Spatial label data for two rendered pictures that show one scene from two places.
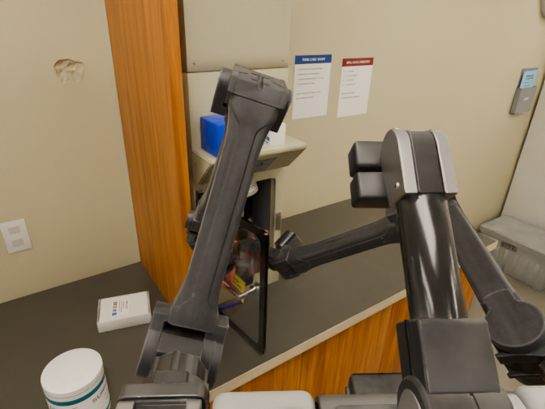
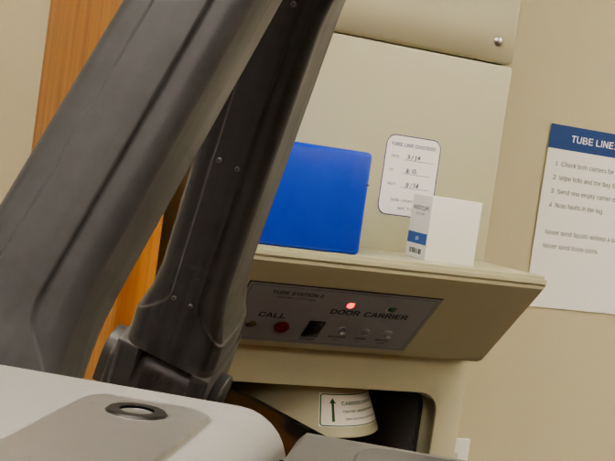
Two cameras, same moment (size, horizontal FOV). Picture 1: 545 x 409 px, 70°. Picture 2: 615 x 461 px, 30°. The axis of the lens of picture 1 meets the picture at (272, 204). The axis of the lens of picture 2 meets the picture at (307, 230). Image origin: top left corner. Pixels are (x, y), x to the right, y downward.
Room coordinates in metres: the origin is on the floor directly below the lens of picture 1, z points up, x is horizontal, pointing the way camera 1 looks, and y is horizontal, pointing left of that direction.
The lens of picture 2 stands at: (0.02, -0.09, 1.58)
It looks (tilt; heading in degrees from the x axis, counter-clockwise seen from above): 3 degrees down; 12
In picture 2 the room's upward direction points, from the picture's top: 8 degrees clockwise
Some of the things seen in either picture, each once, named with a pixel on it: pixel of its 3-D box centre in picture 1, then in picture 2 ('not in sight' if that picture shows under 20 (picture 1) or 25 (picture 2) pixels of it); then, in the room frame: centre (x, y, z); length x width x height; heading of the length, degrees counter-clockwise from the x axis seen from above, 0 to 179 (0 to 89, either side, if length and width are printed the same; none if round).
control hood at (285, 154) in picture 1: (251, 162); (362, 305); (1.07, 0.06, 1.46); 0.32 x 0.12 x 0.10; 125
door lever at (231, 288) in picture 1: (238, 286); not in sight; (0.83, 0.08, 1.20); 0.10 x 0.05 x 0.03; 41
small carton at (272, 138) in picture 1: (273, 132); (443, 229); (1.11, 0.00, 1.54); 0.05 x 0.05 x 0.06; 28
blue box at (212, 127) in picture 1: (225, 135); (292, 193); (1.02, 0.13, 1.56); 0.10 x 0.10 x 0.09; 35
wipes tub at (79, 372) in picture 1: (78, 390); not in sight; (0.65, 0.46, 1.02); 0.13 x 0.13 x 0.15
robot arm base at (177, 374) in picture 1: (173, 401); not in sight; (0.30, 0.11, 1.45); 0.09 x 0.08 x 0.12; 94
